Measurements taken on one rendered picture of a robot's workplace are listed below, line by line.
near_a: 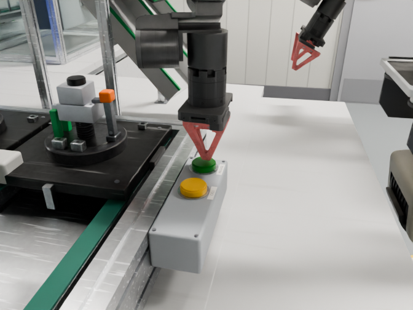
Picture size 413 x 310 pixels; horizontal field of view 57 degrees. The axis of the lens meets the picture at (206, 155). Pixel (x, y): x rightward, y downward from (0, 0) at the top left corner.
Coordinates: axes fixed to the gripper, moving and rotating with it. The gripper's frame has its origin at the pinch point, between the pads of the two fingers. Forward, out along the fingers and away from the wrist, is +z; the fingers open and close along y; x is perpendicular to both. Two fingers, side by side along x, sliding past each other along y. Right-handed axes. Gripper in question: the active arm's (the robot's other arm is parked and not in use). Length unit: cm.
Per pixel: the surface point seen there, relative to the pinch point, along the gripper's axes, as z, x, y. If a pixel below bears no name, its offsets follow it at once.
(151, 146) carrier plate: 1.4, -10.8, -3.7
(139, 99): 12, -34, -54
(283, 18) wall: 20, 2, -311
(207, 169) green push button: 1.6, 0.6, 1.8
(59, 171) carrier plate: 1.6, -21.9, 8.0
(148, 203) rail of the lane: 3.2, -6.2, 10.8
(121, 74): 24, -70, -119
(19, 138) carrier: 1.5, -35.8, -1.4
